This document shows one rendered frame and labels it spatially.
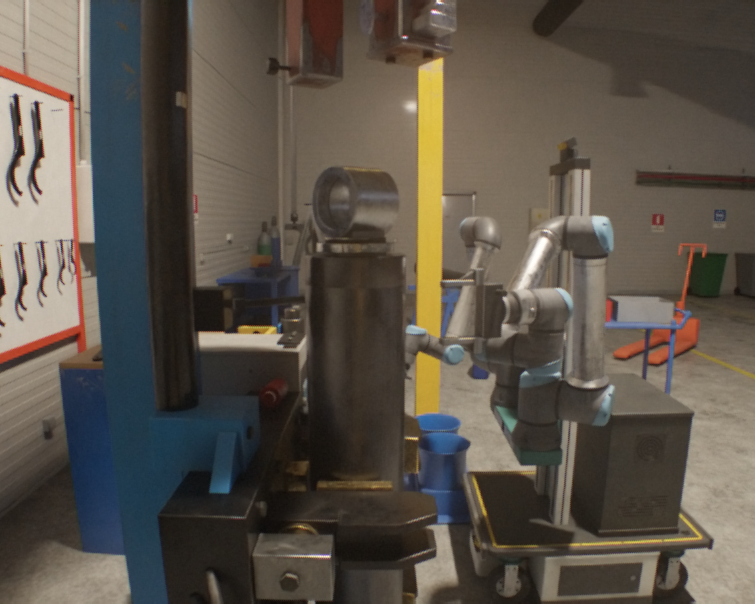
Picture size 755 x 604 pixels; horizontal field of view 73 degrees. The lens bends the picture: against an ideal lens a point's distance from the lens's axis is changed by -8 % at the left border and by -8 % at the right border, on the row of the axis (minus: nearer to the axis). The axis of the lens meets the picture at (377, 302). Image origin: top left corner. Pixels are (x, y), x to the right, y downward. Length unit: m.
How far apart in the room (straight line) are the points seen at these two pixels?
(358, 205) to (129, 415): 0.66
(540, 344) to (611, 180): 11.63
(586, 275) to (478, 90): 10.66
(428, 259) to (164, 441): 2.83
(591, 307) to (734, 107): 12.88
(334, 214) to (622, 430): 1.46
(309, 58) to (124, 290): 0.65
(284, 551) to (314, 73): 0.99
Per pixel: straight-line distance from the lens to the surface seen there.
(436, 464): 2.96
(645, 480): 2.38
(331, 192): 1.20
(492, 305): 1.31
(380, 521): 1.06
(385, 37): 1.03
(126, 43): 1.26
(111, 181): 1.23
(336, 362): 1.11
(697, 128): 14.05
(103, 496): 2.85
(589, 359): 1.97
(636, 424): 2.26
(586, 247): 1.86
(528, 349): 1.43
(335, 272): 1.08
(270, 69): 1.35
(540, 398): 2.06
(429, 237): 3.69
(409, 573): 1.74
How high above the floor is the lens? 1.54
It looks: 8 degrees down
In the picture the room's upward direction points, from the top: straight up
